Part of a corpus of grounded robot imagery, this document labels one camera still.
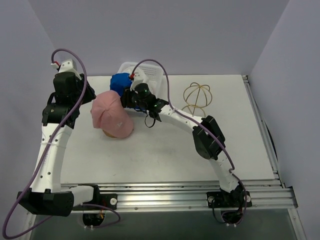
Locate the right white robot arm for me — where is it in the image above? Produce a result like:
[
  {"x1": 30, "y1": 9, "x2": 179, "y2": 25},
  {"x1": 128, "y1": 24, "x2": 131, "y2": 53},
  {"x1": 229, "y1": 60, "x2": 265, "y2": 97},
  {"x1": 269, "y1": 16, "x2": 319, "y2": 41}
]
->
[{"x1": 121, "y1": 83, "x2": 247, "y2": 207}]

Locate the wooden hat stand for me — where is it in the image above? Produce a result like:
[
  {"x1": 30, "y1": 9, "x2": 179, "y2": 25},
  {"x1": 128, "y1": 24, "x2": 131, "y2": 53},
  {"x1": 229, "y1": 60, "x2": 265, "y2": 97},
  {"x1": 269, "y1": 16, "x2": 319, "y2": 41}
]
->
[{"x1": 102, "y1": 130, "x2": 117, "y2": 138}]

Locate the white plastic basket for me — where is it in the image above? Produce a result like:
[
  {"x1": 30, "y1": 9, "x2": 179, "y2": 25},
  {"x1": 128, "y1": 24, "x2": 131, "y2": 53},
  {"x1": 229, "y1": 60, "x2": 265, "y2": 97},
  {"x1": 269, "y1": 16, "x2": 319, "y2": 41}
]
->
[{"x1": 117, "y1": 62, "x2": 164, "y2": 113}]

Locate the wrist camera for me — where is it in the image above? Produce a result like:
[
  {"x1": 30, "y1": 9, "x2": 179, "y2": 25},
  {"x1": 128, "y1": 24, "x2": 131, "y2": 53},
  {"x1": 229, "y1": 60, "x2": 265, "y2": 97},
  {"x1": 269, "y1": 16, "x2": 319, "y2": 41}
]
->
[
  {"x1": 130, "y1": 70, "x2": 147, "y2": 90},
  {"x1": 50, "y1": 58, "x2": 79, "y2": 75}
]

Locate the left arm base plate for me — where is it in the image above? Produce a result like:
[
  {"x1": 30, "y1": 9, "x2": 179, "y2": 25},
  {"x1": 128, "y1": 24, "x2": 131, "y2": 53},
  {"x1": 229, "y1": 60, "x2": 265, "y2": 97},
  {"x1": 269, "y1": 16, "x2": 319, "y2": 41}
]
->
[{"x1": 97, "y1": 193, "x2": 118, "y2": 210}]

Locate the white bucket hat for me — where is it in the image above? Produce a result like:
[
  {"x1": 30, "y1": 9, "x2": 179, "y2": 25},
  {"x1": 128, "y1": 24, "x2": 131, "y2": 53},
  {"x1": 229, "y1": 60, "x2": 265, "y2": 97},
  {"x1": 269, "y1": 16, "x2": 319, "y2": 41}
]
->
[{"x1": 123, "y1": 66, "x2": 149, "y2": 91}]

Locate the blue baseball cap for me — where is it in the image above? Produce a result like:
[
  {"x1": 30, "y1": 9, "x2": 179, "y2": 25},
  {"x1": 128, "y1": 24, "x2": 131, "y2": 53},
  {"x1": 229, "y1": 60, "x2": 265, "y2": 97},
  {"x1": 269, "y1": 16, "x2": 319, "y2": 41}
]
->
[{"x1": 109, "y1": 72, "x2": 140, "y2": 111}]

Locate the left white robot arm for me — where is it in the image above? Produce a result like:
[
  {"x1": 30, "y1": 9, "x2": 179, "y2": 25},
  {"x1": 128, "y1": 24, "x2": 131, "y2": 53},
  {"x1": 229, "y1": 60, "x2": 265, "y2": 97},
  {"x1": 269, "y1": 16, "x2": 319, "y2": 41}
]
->
[{"x1": 17, "y1": 71, "x2": 101, "y2": 217}]

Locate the aluminium mounting rail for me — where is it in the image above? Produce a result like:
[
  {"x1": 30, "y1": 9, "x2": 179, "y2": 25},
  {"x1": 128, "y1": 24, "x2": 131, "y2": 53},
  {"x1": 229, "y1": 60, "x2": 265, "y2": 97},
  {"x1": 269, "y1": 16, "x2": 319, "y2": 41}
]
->
[{"x1": 99, "y1": 179, "x2": 298, "y2": 213}]

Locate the pink baseball cap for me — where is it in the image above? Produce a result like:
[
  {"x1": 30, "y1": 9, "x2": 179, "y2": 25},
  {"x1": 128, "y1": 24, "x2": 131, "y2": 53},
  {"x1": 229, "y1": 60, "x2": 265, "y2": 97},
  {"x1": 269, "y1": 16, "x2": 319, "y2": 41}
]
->
[{"x1": 90, "y1": 90, "x2": 134, "y2": 139}]

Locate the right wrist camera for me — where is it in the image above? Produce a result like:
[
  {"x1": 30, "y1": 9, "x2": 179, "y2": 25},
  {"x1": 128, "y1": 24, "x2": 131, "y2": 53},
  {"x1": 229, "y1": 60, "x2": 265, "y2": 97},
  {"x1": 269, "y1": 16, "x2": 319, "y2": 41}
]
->
[{"x1": 130, "y1": 70, "x2": 147, "y2": 90}]

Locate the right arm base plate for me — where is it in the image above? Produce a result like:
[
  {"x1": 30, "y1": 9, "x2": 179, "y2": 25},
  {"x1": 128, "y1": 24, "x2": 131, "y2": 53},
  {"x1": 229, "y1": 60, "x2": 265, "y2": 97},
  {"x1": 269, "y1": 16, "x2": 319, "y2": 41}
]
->
[{"x1": 206, "y1": 190, "x2": 253, "y2": 209}]

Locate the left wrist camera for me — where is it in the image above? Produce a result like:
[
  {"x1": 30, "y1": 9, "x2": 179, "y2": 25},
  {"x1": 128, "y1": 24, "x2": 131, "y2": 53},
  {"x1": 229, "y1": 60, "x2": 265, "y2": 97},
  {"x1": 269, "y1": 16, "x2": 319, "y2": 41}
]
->
[{"x1": 50, "y1": 58, "x2": 79, "y2": 75}]

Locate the gold wire hat stand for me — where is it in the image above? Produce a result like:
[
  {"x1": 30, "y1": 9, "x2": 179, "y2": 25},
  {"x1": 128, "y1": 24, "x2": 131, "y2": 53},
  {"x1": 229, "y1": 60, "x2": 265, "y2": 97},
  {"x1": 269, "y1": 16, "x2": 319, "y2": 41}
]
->
[{"x1": 182, "y1": 82, "x2": 213, "y2": 117}]

